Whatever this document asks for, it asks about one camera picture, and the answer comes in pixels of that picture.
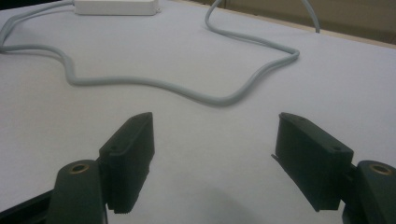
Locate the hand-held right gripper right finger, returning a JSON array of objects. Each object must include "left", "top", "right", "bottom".
[{"left": 271, "top": 112, "right": 396, "bottom": 224}]

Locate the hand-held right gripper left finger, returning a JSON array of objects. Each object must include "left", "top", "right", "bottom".
[{"left": 46, "top": 111, "right": 156, "bottom": 224}]

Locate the grey power cable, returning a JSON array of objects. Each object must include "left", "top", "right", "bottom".
[{"left": 0, "top": 0, "right": 321, "bottom": 108}]

